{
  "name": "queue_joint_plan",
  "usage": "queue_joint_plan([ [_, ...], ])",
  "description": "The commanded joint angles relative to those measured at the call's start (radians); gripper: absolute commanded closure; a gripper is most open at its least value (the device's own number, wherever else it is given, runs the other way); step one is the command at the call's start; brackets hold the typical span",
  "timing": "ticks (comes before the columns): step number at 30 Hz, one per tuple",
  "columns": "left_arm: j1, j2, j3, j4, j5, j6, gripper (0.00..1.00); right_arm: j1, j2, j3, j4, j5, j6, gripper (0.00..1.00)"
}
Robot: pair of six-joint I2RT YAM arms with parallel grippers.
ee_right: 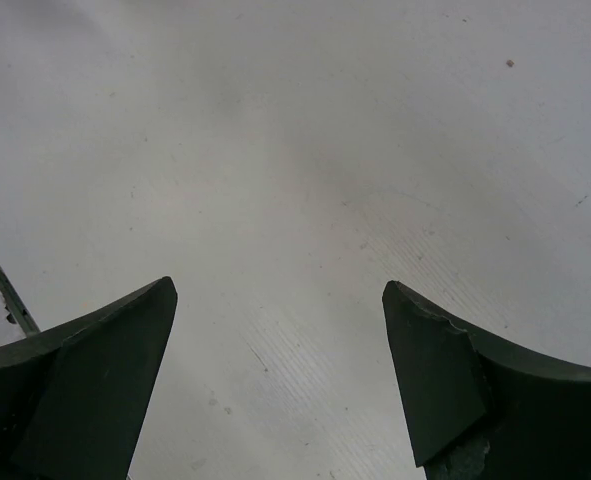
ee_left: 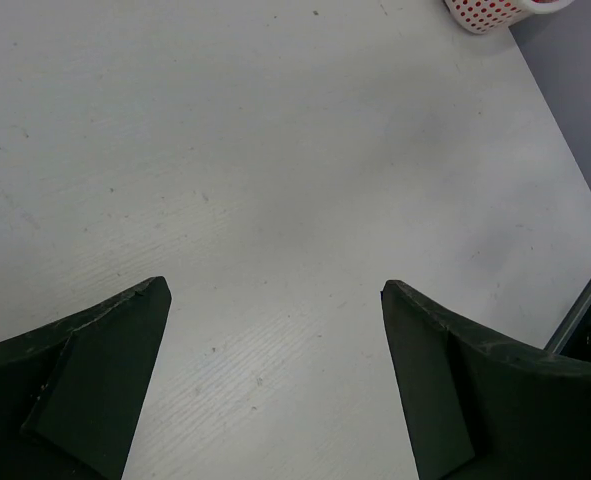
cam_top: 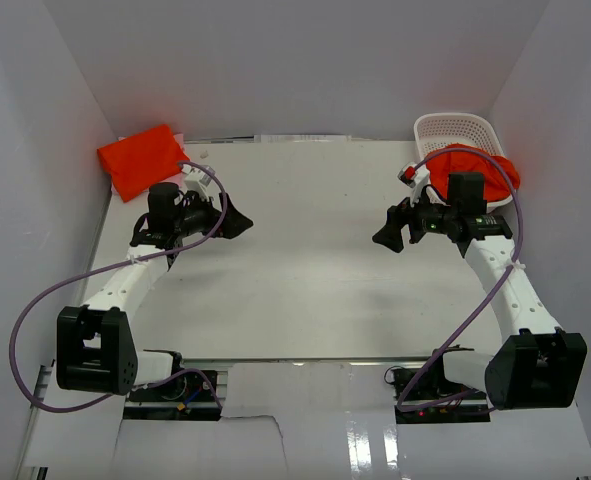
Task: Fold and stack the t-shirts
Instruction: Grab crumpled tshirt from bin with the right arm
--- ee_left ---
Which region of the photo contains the white perforated plastic basket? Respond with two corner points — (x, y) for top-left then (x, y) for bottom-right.
(443, 0), (573, 35)

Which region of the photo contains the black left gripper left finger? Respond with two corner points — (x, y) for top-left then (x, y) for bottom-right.
(0, 277), (171, 479)

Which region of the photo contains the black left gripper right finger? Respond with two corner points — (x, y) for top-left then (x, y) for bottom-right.
(381, 280), (591, 479)

